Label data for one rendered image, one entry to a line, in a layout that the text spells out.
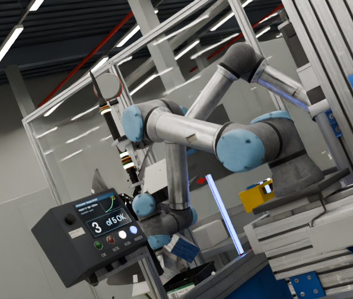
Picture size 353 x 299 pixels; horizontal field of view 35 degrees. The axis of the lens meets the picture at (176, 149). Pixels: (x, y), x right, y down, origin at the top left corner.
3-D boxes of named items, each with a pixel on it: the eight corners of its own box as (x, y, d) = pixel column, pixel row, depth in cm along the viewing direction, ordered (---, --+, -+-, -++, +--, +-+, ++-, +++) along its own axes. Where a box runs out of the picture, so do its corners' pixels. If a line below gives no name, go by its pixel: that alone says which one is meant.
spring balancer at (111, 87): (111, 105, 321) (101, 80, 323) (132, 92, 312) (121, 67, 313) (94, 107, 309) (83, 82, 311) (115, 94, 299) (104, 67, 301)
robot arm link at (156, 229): (183, 236, 193) (171, 207, 194) (159, 248, 186) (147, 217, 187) (169, 241, 199) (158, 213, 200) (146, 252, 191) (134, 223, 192)
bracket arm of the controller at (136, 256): (143, 257, 170) (139, 248, 171) (150, 254, 169) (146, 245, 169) (91, 285, 151) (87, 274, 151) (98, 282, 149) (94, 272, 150)
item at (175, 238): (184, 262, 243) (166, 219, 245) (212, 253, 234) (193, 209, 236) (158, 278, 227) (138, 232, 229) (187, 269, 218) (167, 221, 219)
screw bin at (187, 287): (183, 290, 218) (175, 274, 218) (220, 277, 212) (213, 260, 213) (164, 308, 197) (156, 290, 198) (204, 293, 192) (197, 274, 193)
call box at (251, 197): (264, 207, 245) (254, 185, 246) (283, 200, 239) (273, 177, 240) (247, 216, 232) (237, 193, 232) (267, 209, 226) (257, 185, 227)
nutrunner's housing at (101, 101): (135, 193, 236) (94, 95, 240) (143, 189, 236) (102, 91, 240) (134, 193, 232) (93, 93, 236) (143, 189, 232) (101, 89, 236)
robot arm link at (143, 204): (137, 222, 186) (127, 198, 187) (139, 220, 197) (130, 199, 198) (159, 212, 187) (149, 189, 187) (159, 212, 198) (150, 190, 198)
